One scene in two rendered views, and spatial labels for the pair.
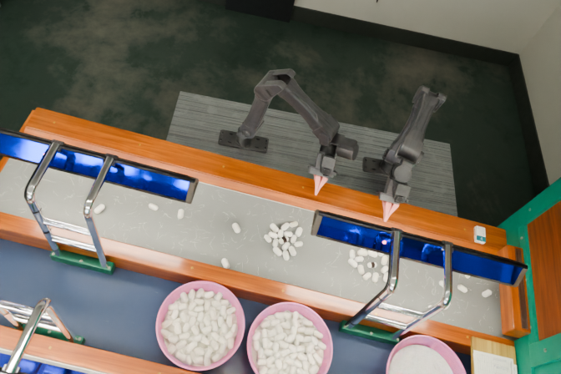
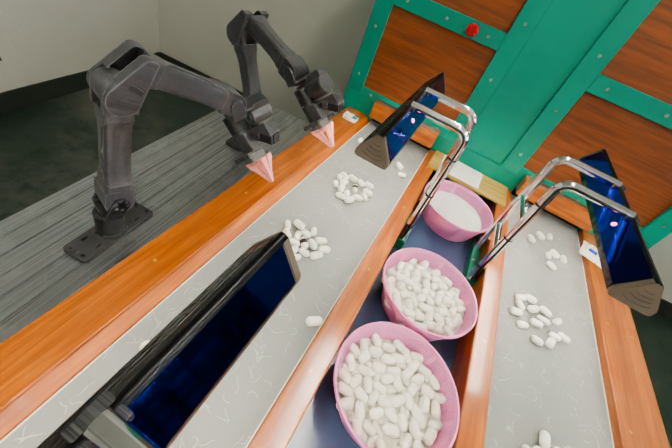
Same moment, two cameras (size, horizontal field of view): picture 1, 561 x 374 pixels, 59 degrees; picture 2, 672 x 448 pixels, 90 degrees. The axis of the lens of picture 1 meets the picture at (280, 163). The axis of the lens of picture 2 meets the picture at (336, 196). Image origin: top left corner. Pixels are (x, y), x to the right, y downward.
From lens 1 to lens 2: 1.12 m
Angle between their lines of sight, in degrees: 49
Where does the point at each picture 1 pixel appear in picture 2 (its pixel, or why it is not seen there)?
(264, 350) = (427, 320)
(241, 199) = (222, 263)
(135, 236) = not seen: outside the picture
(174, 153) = (63, 325)
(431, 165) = not seen: hidden behind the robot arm
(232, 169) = (168, 250)
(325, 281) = (361, 230)
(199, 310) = (371, 385)
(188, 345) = (415, 419)
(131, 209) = not seen: outside the picture
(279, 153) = (164, 202)
